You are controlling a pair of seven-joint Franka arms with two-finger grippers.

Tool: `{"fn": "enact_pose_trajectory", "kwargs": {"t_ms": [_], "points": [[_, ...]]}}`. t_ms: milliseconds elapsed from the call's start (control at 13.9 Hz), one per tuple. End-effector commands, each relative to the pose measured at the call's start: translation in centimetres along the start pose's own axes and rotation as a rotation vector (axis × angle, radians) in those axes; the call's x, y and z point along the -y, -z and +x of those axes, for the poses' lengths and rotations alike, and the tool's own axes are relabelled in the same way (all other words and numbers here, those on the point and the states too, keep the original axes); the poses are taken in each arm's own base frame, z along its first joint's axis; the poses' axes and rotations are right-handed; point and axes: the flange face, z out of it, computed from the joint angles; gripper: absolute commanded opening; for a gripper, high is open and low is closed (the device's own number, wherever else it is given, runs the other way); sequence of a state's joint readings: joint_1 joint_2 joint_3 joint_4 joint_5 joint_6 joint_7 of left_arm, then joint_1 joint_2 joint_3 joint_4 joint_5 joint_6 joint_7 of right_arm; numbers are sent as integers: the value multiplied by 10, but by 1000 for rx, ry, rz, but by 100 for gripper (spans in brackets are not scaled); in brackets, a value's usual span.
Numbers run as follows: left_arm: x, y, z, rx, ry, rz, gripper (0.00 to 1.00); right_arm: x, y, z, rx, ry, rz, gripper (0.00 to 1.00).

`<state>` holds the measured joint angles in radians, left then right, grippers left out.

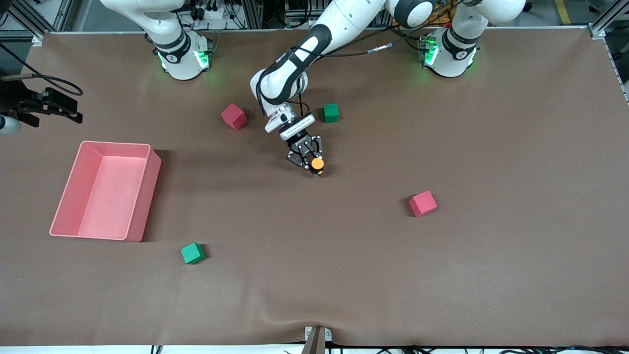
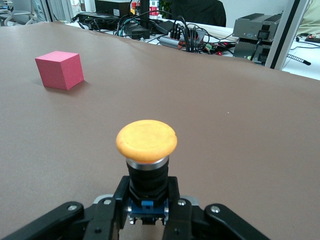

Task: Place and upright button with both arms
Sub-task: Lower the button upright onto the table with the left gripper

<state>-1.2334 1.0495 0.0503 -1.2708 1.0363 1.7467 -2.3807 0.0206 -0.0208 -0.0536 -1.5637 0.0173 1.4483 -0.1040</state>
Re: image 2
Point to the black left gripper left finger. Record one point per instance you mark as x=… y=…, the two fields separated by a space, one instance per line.
x=100 y=220

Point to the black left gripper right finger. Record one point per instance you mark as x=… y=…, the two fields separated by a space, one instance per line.
x=190 y=222

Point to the orange capped black push button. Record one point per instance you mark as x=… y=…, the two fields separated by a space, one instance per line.
x=146 y=140

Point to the brown table cover sheet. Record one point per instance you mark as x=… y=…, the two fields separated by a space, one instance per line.
x=200 y=112

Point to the pink foam cube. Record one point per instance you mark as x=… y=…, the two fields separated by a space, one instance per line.
x=60 y=72

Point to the grey usb hub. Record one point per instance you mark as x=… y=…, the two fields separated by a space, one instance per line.
x=172 y=43

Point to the small grey metal controller box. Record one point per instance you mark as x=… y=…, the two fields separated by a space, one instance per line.
x=243 y=50

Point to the orange red electronic device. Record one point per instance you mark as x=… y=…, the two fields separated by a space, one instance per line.
x=200 y=36

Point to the black adapter block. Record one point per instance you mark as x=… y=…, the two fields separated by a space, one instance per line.
x=138 y=32

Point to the black power strip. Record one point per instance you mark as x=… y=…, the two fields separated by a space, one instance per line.
x=100 y=21

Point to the large grey metal controller box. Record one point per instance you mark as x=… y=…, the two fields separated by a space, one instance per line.
x=250 y=27

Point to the black labelled device box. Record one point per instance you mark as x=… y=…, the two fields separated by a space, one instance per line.
x=107 y=7

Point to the red white can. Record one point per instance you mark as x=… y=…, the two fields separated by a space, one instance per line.
x=154 y=12

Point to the white office chair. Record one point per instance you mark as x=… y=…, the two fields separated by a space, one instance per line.
x=22 y=12

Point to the camera mounting pole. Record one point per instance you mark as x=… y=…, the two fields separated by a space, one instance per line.
x=145 y=15

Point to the aluminium frame profile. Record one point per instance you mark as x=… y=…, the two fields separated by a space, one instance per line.
x=285 y=35

